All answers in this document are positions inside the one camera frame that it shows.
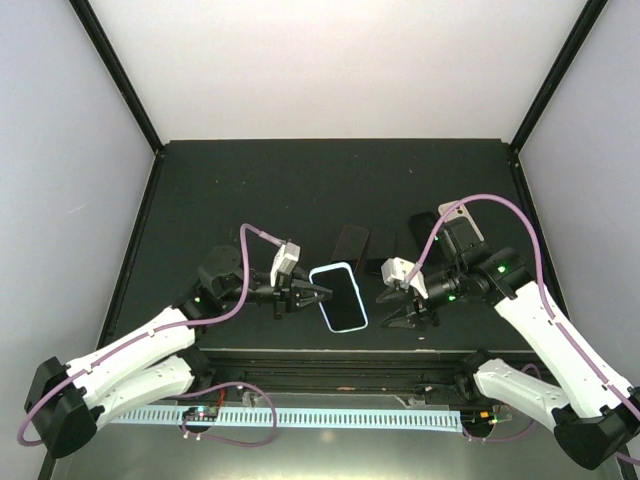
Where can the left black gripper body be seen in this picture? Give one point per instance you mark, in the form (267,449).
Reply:
(281,294)

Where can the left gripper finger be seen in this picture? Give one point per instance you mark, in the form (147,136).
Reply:
(308,290)
(303,302)

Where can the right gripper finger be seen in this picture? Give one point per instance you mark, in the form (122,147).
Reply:
(390,295)
(399,319)

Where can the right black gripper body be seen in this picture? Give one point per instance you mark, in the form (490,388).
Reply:
(425,310)

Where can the bare black phone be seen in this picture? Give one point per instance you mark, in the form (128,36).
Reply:
(381,247)

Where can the black case magenta rim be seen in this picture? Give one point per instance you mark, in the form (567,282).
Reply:
(350,246)

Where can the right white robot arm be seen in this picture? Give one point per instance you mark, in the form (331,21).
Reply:
(591,409)

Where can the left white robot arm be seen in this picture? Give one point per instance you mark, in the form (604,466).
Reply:
(68,403)

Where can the black foam table mat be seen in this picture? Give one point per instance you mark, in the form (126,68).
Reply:
(308,191)

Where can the right circuit board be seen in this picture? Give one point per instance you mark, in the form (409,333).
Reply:
(480,419)

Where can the circuit board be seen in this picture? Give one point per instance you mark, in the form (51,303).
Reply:
(200,413)
(480,419)

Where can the left circuit board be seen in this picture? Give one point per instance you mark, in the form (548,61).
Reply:
(200,413)

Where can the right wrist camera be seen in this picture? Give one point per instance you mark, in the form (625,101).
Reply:
(399,274)

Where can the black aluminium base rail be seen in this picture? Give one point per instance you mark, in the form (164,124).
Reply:
(447,374)

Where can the white slotted cable duct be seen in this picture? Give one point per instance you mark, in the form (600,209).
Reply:
(309,418)

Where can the left black frame post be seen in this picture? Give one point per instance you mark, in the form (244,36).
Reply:
(88,18)

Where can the black frame post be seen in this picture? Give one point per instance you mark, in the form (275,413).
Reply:
(88,18)
(571,46)

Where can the right black frame post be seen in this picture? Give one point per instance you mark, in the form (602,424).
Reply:
(571,46)

